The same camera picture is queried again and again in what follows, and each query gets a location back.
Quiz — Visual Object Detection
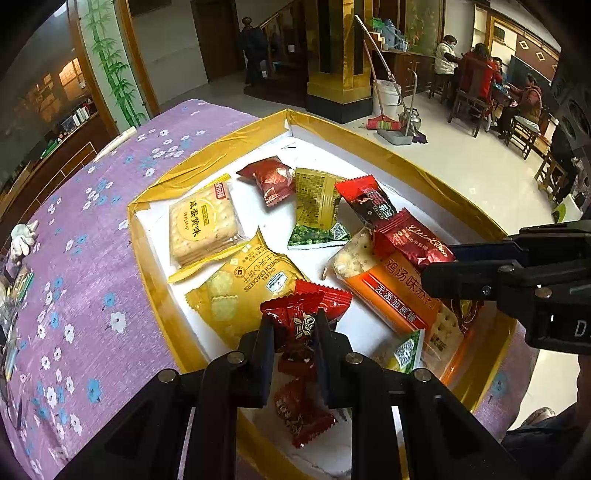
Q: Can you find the wooden display cabinet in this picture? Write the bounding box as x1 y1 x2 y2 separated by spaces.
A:
0 28 118 222

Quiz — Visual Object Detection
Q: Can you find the yellow sandwich cracker packet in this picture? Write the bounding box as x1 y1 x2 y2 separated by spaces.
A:
167 226 301 352

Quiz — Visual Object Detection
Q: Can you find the dark stair post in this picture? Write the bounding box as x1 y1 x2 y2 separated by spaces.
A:
238 16 269 86

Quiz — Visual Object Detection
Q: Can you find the dark red candy packet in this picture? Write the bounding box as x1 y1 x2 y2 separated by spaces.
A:
372 208 458 273

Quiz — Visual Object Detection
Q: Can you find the square cracker packet yellow label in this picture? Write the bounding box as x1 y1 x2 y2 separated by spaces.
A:
168 174 245 268

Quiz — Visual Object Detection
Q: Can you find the red flower-print snack packet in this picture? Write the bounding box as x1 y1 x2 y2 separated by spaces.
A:
235 156 296 208

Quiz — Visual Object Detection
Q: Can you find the bamboo painted pillar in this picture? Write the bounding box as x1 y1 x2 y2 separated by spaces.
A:
67 0 160 134

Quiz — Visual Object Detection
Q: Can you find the gold pillar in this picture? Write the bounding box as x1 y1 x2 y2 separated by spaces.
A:
305 0 375 123

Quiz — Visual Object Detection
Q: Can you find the wooden sideboard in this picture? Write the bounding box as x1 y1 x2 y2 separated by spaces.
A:
381 48 437 95

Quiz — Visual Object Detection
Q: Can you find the wooden chair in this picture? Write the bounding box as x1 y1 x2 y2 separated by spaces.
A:
505 115 541 160
536 152 568 201
448 85 492 139

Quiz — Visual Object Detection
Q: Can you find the green yellow pea packet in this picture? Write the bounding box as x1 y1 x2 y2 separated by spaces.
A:
372 329 426 374
287 167 361 251

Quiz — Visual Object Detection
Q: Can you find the white box with gold edges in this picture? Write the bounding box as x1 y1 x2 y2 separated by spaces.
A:
127 108 518 480

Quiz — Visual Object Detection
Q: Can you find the dark wooden staircase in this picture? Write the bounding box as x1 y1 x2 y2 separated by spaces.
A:
242 0 310 107

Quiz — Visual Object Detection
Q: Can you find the red bar packet dark picture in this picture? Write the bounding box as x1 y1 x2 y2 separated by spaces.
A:
335 174 399 232

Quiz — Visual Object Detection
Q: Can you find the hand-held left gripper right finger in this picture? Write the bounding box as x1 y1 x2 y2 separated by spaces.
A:
316 311 527 480

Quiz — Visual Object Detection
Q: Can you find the grey dustpan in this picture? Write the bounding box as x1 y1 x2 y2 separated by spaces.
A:
376 76 419 146

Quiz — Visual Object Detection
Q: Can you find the red broom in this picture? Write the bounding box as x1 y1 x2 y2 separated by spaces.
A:
362 38 402 132

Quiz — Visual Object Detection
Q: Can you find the orange soda cracker packet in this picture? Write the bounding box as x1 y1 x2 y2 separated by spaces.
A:
322 226 465 365

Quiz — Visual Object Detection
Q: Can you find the person's dark clothing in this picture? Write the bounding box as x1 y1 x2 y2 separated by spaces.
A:
501 406 591 480

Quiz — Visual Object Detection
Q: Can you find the white green plastic stool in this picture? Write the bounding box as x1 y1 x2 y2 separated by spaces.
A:
551 194 585 225

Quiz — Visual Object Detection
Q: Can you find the wooden door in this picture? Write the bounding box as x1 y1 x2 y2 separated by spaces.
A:
191 0 241 84

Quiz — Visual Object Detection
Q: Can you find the white bucket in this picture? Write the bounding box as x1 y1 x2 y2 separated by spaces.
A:
373 79 402 120

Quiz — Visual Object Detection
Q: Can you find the purple floral tablecloth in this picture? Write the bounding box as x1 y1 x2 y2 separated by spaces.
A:
0 99 541 480

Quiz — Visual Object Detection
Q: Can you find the green landscape wall panel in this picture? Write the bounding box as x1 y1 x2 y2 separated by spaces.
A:
406 0 446 55

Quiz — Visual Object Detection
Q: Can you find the blue bag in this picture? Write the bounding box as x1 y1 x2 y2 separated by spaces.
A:
372 17 407 51

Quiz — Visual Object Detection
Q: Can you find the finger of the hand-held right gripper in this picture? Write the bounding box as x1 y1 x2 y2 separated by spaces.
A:
450 227 555 267
422 259 555 304

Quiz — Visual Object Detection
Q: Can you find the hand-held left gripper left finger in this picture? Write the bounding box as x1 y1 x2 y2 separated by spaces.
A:
55 316 276 480

